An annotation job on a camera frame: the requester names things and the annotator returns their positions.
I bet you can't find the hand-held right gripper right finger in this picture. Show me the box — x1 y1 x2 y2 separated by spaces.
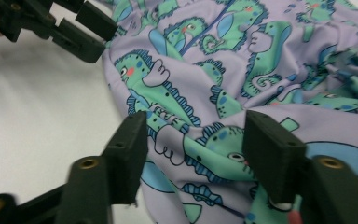
241 109 358 224

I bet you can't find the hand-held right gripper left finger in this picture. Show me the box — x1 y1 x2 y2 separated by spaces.
55 110 149 224

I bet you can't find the seahorse print baby swimsuit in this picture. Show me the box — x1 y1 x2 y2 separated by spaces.
101 0 358 224

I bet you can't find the white board sheet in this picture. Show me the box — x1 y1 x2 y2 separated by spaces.
0 0 358 224

